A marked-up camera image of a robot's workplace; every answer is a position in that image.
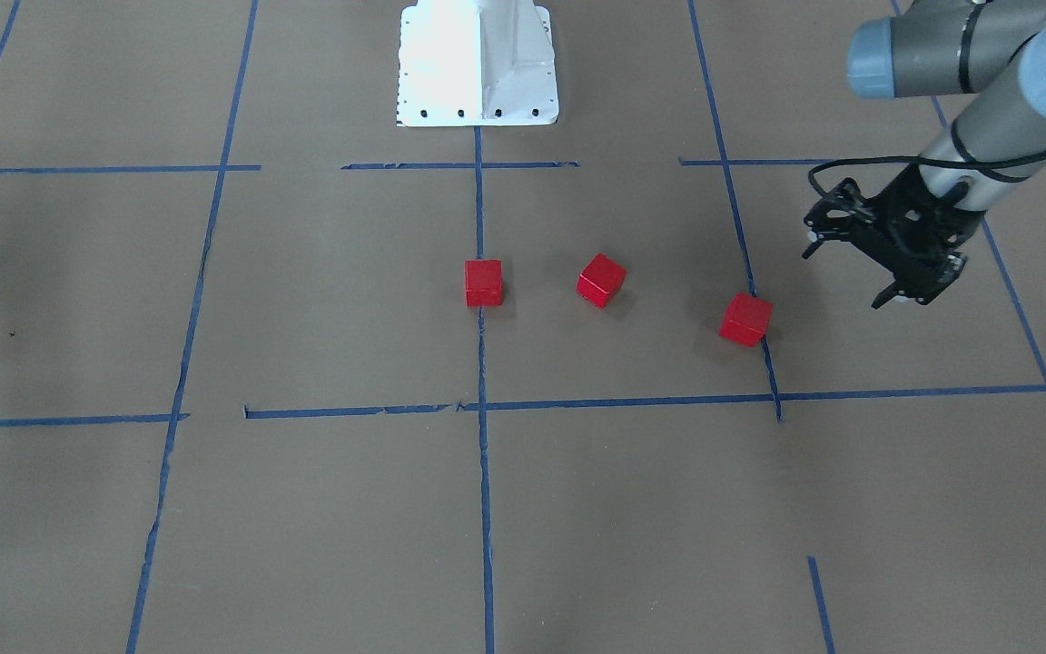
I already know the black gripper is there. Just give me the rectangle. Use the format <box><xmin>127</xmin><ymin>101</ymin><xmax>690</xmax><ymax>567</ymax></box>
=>
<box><xmin>868</xmin><ymin>165</ymin><xmax>982</xmax><ymax>310</ymax></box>

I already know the red block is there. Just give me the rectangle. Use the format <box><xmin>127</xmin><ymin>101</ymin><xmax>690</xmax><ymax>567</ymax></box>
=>
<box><xmin>462</xmin><ymin>258</ymin><xmax>505</xmax><ymax>309</ymax></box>
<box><xmin>718</xmin><ymin>292</ymin><xmax>774</xmax><ymax>347</ymax></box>
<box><xmin>576</xmin><ymin>253</ymin><xmax>627</xmax><ymax>309</ymax></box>

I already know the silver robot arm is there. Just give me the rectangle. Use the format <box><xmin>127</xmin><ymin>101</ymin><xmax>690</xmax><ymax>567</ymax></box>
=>
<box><xmin>846</xmin><ymin>1</ymin><xmax>1046</xmax><ymax>309</ymax></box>

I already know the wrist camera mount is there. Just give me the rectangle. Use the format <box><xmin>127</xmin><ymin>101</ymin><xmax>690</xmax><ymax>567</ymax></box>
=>
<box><xmin>802</xmin><ymin>177</ymin><xmax>876</xmax><ymax>260</ymax></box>

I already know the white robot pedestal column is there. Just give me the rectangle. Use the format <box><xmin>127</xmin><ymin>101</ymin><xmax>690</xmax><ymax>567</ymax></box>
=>
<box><xmin>395</xmin><ymin>1</ymin><xmax>560</xmax><ymax>128</ymax></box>

